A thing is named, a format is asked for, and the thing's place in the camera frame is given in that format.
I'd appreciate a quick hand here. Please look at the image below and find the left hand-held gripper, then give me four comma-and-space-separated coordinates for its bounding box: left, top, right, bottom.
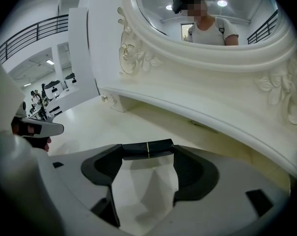
11, 100, 65, 138

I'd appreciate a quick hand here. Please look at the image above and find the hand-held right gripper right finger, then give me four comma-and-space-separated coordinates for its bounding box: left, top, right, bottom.
162, 145, 292, 233

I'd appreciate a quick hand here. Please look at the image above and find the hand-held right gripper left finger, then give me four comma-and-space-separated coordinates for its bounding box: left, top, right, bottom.
49, 144, 124, 228

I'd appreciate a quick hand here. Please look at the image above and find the white drawer with knob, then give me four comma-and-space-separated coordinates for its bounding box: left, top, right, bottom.
100, 87, 131, 113

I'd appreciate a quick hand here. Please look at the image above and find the black lipstick tube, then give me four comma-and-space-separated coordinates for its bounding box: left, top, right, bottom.
122, 138, 175, 161

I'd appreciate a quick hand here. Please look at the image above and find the person's left hand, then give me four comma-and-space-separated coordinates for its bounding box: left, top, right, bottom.
31, 136, 52, 153

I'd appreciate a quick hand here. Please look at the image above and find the white service robot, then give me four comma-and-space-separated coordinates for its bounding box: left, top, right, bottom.
44, 79, 65, 101
64, 72, 80, 88

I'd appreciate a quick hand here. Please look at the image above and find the black metal railing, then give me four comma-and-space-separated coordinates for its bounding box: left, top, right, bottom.
0, 14, 69, 64

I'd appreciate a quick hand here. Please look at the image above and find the oval white-framed mirror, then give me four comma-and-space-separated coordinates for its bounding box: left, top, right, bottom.
117, 0, 297, 130

